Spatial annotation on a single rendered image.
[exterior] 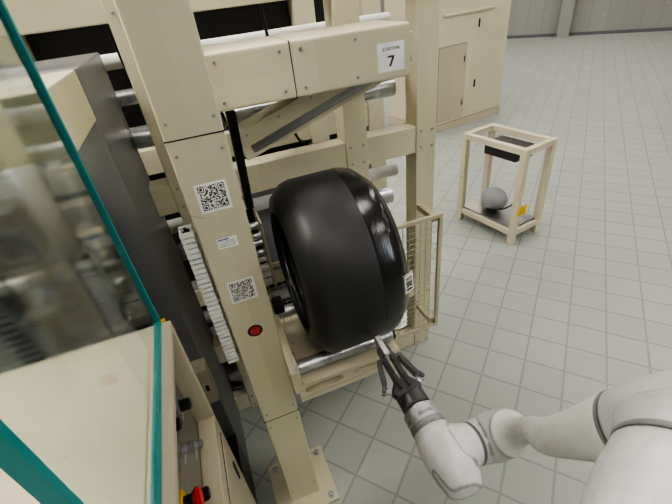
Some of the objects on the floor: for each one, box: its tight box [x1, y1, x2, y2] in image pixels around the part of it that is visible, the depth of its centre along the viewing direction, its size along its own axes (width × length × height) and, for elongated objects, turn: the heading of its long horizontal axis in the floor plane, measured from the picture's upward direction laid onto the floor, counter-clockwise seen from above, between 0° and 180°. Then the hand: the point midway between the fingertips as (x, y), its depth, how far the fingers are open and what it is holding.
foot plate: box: [268, 445, 340, 504], centre depth 182 cm, size 27×27×2 cm
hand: (381, 347), depth 114 cm, fingers closed
